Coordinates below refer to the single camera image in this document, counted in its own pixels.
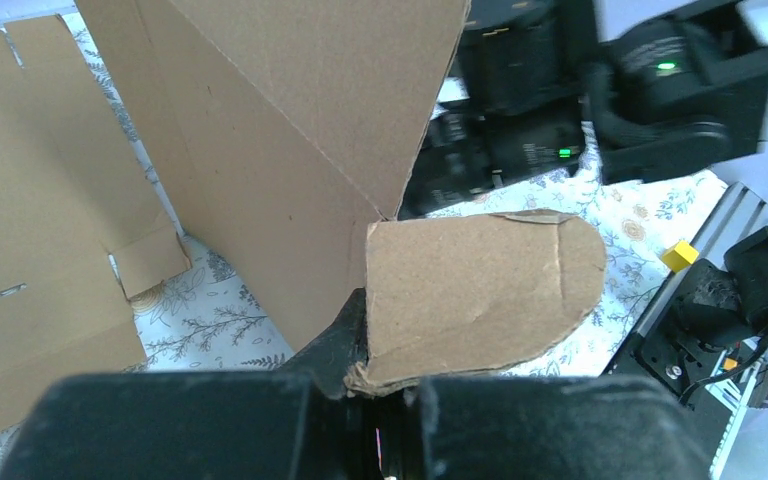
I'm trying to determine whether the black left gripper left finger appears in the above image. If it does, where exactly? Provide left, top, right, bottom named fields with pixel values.
left=0, top=289, right=367, bottom=479

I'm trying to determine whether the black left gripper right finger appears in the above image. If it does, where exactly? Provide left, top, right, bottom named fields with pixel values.
left=402, top=376, right=710, bottom=479

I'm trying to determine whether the cardboard box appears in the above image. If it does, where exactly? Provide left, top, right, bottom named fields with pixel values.
left=78, top=1, right=606, bottom=398

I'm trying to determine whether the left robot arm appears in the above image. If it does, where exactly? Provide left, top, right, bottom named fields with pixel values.
left=0, top=226, right=768, bottom=479

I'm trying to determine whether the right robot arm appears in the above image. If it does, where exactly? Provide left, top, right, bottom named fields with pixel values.
left=397, top=1, right=768, bottom=220

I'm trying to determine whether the small yellow block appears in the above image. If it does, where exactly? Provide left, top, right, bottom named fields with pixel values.
left=660, top=240, right=699, bottom=273

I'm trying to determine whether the floral patterned table mat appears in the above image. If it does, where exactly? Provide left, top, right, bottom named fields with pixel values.
left=0, top=9, right=730, bottom=480

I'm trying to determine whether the flat cardboard sheet stack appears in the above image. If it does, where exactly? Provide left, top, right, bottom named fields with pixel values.
left=0, top=16, right=189, bottom=431

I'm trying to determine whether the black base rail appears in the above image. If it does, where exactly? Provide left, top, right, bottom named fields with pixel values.
left=605, top=258, right=768, bottom=480

